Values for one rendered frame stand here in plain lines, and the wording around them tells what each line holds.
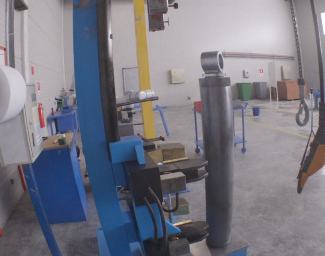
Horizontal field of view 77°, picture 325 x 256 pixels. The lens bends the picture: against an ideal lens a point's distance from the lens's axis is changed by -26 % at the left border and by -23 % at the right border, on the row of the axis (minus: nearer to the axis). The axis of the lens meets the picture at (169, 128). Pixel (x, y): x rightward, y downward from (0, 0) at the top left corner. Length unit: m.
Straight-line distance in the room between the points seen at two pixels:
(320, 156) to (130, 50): 11.73
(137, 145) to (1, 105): 0.78
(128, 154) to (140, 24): 3.11
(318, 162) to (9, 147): 1.51
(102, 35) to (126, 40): 11.16
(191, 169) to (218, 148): 0.31
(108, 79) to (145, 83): 2.79
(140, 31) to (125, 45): 8.30
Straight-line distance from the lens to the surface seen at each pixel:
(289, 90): 13.61
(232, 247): 2.10
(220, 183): 1.77
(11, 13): 1.48
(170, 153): 1.85
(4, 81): 0.99
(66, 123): 8.42
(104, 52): 1.36
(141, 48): 4.15
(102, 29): 1.39
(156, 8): 1.41
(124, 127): 1.87
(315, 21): 1.22
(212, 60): 1.65
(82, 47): 1.49
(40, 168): 2.83
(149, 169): 1.25
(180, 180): 1.33
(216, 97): 1.62
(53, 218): 3.08
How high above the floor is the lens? 1.49
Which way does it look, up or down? 11 degrees down
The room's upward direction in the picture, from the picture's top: 5 degrees counter-clockwise
